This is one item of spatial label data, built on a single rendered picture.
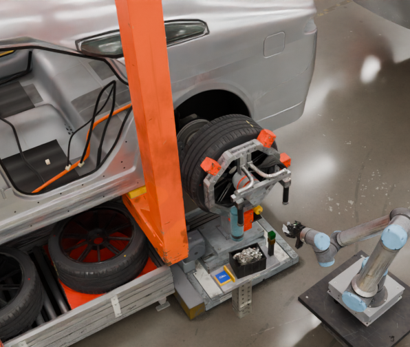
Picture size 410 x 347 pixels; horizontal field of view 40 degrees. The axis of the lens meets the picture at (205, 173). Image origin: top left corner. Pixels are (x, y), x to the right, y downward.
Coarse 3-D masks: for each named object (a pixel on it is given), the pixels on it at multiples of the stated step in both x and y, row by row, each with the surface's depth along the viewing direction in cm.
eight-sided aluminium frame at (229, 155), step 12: (252, 144) 351; (228, 156) 342; (240, 156) 346; (276, 156) 364; (276, 168) 372; (204, 180) 350; (216, 180) 348; (204, 192) 357; (216, 204) 369; (252, 204) 382; (228, 216) 375
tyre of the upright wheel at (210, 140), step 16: (208, 128) 357; (224, 128) 353; (240, 128) 353; (256, 128) 358; (192, 144) 357; (208, 144) 349; (224, 144) 346; (272, 144) 369; (192, 160) 354; (192, 176) 354; (192, 192) 359
